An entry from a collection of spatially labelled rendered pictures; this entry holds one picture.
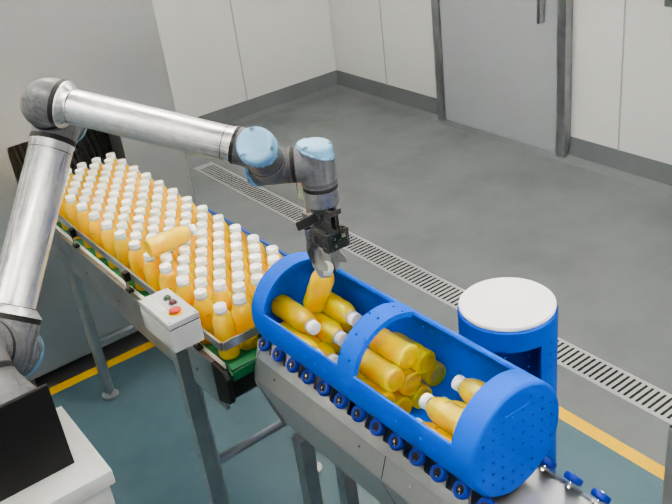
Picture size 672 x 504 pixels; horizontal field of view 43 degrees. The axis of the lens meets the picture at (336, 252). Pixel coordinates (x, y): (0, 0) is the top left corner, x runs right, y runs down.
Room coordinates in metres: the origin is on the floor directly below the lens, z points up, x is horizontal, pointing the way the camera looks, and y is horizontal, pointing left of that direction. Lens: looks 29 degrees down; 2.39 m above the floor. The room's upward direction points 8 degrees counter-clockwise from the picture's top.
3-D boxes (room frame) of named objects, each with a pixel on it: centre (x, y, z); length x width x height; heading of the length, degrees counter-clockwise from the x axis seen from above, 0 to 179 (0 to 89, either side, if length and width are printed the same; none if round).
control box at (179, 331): (2.17, 0.52, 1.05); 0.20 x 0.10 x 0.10; 34
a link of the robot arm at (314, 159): (1.96, 0.02, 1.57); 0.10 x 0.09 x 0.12; 85
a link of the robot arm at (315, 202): (1.96, 0.02, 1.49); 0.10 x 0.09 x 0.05; 124
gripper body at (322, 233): (1.95, 0.01, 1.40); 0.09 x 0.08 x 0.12; 34
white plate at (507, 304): (2.05, -0.47, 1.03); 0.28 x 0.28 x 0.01
